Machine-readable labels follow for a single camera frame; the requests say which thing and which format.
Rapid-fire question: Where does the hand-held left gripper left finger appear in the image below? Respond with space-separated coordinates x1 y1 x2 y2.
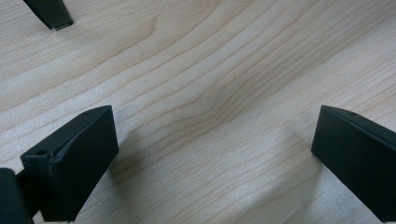
20 105 120 223

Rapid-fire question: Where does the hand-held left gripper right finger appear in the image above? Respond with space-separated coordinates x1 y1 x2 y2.
311 105 396 223

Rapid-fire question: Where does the black shelf with metal legs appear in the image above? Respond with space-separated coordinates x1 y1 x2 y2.
22 0 75 32

